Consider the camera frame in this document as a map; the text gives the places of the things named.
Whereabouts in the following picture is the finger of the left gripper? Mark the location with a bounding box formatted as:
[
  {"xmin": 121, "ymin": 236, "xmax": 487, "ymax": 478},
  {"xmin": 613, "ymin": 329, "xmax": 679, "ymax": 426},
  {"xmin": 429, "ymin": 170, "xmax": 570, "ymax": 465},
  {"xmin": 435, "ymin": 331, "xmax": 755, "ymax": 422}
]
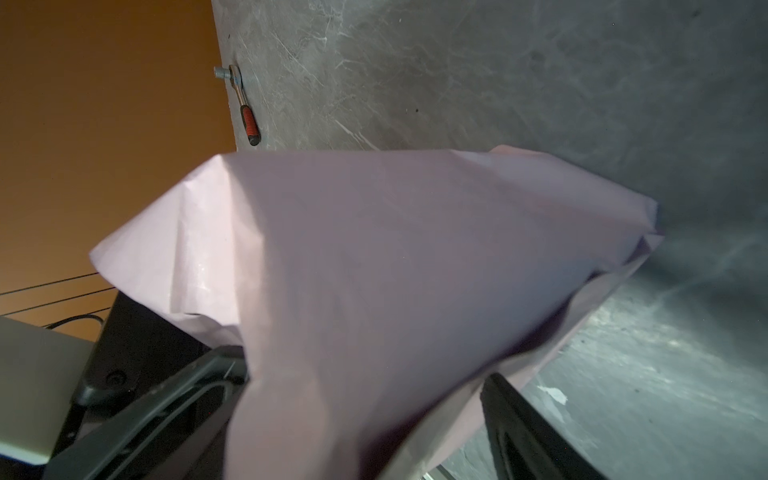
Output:
[{"xmin": 42, "ymin": 346, "xmax": 248, "ymax": 479}]

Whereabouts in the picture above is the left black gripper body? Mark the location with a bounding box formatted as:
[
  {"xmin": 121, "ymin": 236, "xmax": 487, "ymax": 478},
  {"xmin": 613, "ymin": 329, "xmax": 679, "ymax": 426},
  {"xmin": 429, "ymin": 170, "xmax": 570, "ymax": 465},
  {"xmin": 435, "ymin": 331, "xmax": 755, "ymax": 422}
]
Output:
[{"xmin": 53, "ymin": 292, "xmax": 209, "ymax": 455}]

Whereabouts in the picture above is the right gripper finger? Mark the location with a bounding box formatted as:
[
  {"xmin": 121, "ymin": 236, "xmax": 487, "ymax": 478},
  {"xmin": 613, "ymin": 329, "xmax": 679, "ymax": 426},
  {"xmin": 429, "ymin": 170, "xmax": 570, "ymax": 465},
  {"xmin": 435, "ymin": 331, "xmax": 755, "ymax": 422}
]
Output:
[{"xmin": 480, "ymin": 373, "xmax": 606, "ymax": 480}]

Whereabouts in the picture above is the pink wrapping paper sheet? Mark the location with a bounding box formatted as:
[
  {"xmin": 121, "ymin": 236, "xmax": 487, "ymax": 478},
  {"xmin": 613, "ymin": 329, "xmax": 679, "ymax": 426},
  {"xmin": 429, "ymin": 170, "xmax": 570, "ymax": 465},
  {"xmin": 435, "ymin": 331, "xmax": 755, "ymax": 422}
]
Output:
[{"xmin": 90, "ymin": 146, "xmax": 662, "ymax": 479}]

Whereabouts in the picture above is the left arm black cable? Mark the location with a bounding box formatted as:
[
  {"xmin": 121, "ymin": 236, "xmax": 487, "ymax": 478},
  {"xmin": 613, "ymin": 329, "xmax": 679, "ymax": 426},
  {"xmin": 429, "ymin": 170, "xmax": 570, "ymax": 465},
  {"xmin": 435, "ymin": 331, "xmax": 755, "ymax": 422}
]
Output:
[{"xmin": 43, "ymin": 313, "xmax": 108, "ymax": 331}]

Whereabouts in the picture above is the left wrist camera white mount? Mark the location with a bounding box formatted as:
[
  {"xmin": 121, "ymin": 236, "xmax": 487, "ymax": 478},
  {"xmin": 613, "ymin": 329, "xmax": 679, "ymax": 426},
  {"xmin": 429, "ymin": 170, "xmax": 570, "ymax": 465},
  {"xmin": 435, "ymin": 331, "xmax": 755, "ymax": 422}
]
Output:
[{"xmin": 1, "ymin": 317, "xmax": 93, "ymax": 466}]

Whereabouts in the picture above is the red handled ratchet tool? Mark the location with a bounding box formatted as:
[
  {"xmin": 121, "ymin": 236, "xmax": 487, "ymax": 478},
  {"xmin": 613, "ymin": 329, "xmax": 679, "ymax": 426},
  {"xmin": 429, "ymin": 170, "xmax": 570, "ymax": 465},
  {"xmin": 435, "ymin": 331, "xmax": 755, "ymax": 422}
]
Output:
[{"xmin": 213, "ymin": 64, "xmax": 262, "ymax": 146}]

